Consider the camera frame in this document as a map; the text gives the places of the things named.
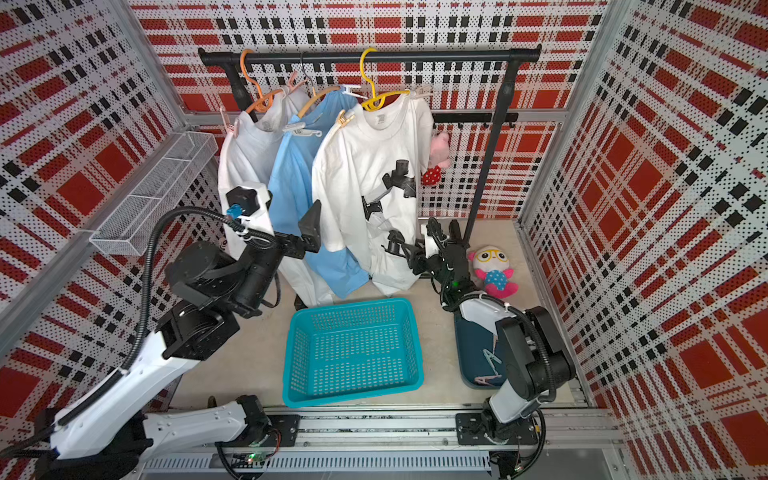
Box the light blue cloth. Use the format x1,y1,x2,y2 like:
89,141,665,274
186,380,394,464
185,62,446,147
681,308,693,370
268,91,369,303

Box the white printed t-shirt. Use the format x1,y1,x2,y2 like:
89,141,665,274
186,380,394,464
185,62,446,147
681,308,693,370
312,95,434,296
218,89,333,307

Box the white clothespin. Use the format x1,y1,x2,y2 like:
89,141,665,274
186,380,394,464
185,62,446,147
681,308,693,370
283,122,324,138
340,84,367,100

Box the yellow clothespin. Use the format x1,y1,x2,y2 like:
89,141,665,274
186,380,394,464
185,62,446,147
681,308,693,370
336,110,355,128

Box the teal tray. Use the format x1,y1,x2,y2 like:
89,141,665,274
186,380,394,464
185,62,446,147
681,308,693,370
283,298,424,408

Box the wooden hanger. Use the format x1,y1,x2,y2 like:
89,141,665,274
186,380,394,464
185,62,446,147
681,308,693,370
297,86,341,119

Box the orange plastic hanger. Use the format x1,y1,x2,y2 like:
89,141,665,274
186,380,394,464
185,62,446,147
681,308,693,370
239,49,290,113

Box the yellow plastic hanger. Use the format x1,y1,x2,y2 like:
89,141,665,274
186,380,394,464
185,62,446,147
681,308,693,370
359,48,411,112

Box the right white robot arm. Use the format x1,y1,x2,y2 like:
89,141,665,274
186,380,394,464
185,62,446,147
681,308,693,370
403,218,576,443

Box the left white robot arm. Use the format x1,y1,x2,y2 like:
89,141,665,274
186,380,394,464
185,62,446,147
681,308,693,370
1,203,321,479

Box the white owl plush toy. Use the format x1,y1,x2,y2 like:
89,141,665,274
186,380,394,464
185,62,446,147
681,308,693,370
468,245,519,299

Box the dark teal clothespin bin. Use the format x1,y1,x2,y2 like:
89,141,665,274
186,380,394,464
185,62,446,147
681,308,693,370
454,297,509,390

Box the pink pig plush toy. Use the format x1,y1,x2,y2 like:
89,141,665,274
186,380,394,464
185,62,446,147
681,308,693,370
421,132,452,186

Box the black clothes rack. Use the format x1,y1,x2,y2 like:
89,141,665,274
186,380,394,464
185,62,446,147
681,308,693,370
198,45,543,244

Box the black wall hook rail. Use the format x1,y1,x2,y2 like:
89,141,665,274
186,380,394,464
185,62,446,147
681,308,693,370
432,111,519,129

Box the white wire mesh basket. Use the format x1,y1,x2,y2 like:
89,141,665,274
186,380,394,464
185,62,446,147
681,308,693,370
90,131,218,256

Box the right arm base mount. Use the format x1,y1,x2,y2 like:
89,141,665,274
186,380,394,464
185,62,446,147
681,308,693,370
455,411,538,446

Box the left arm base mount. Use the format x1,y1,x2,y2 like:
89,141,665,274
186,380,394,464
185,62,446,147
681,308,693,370
223,415,301,448

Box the aluminium front rail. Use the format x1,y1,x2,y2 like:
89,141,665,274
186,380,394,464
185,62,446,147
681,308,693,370
131,405,630,479

